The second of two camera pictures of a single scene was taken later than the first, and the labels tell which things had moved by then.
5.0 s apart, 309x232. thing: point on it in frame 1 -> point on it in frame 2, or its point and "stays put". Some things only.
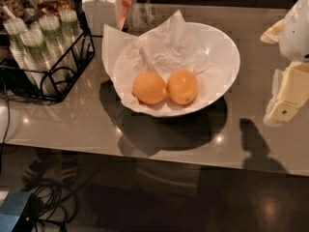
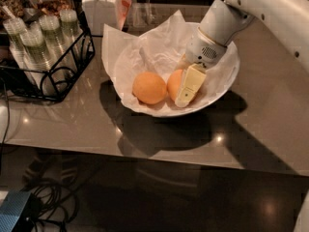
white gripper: [295, 33] -> [203, 52]
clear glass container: [142, 7] stays put
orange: [149, 88] stays put
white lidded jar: [99, 5] stays put
